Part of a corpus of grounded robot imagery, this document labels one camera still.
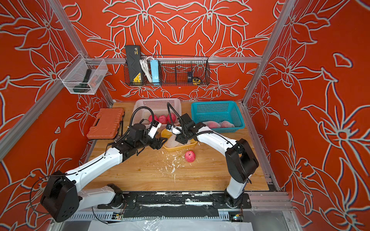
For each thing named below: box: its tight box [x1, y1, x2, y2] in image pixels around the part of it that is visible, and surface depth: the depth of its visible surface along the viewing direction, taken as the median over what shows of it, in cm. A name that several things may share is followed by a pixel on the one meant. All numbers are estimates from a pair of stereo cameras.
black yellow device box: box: [125, 45, 144, 86], surface depth 89 cm
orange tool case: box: [86, 108, 125, 139], surface depth 102 cm
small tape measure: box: [192, 77, 201, 86], surface depth 96 cm
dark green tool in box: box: [72, 68, 92, 93], surface depth 83 cm
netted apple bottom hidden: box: [220, 120, 236, 129], surface depth 98 cm
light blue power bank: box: [149, 59, 160, 83], surface depth 91 cm
